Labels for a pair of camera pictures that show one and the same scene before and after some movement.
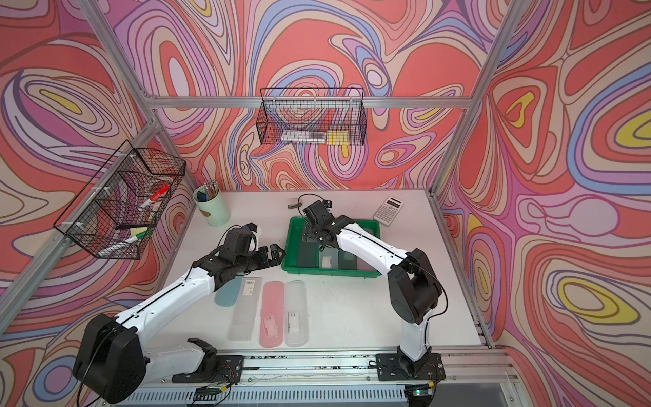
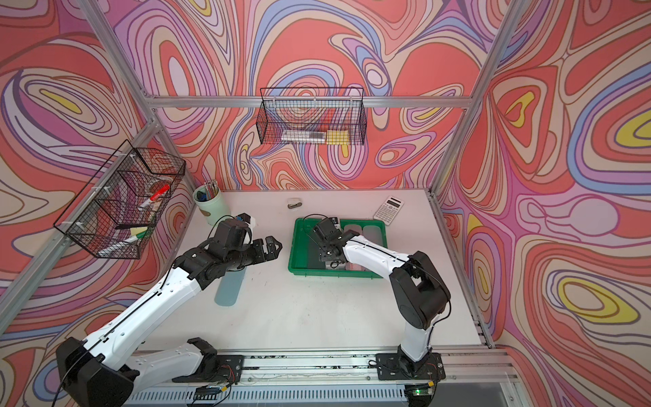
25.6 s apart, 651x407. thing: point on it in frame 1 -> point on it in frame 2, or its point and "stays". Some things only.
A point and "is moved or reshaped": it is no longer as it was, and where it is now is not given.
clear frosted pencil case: x=245 y=309 -> x=340 y=267
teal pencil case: x=228 y=294 stays
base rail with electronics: x=470 y=379 stays
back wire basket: x=312 y=116 stays
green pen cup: x=209 y=201 stays
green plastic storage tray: x=292 y=236 is moved or reshaped
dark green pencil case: x=307 y=254 is moved or reshaped
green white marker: x=123 y=242 stays
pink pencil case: x=271 y=315 -> x=353 y=267
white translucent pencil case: x=297 y=332 is moved or reshaped
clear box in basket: x=303 y=136 stays
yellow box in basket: x=337 y=137 stays
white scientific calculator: x=388 y=210 stays
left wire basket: x=114 y=216 stays
